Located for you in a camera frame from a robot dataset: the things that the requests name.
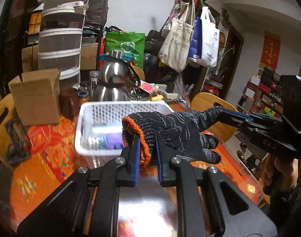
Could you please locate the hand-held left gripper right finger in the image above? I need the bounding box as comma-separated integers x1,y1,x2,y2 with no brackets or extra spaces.
155,133,278,237

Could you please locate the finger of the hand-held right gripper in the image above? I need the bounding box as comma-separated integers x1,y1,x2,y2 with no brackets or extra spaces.
220,115,284,139
221,110,283,127

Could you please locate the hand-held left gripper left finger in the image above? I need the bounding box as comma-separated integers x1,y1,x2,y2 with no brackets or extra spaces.
16,134,141,237

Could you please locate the purple tissue pack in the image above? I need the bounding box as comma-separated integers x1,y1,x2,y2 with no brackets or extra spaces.
91,126,124,150

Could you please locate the black knit glove orange cuff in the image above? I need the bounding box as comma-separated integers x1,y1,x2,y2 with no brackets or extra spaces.
121,106,226,171

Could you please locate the white perforated plastic basket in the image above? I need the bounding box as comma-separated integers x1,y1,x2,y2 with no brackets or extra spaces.
75,101,176,157

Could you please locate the person's right forearm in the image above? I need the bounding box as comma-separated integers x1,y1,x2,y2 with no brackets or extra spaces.
276,163,301,229

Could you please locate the person's right hand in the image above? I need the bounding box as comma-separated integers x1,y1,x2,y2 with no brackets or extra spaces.
263,153,299,195

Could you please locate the shelf of small boxes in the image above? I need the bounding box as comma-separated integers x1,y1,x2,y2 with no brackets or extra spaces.
238,66,284,119

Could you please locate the potted plant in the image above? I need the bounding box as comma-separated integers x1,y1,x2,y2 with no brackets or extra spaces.
209,46,234,90

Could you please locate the white and blue tote bag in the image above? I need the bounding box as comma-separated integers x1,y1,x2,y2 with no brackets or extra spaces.
188,6,220,68

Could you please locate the stainless steel kettle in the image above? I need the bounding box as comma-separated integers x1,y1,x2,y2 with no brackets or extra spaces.
93,50,141,102

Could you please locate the brown jar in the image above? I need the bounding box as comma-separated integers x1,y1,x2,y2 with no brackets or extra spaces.
59,87,80,119

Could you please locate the beige canvas tote bag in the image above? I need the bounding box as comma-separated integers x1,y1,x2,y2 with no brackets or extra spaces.
158,17,193,72

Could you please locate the glass jar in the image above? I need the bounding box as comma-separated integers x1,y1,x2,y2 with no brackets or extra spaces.
89,70,100,91

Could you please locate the black bag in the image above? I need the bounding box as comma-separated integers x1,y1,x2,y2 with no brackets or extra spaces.
144,30,166,55

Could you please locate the brown cardboard box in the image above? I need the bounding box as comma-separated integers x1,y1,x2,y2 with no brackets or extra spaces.
80,43,100,71
22,45,40,73

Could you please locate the green shopping bag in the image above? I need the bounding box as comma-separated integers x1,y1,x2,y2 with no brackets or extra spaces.
105,30,146,70

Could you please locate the open cardboard box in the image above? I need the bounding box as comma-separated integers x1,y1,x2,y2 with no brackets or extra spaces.
8,69,61,126

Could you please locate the tiered mesh drying rack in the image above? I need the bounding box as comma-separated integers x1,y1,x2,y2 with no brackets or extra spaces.
38,0,91,90

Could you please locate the black plastic wrapped box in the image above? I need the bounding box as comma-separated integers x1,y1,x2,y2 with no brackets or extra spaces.
83,0,109,27

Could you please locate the orange box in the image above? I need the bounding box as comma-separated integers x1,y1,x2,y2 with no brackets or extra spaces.
28,12,43,34

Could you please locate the red wall poster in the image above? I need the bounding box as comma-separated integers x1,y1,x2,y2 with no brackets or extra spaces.
259,31,281,70

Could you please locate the black metal bracket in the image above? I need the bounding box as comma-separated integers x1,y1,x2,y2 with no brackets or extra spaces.
4,118,32,166

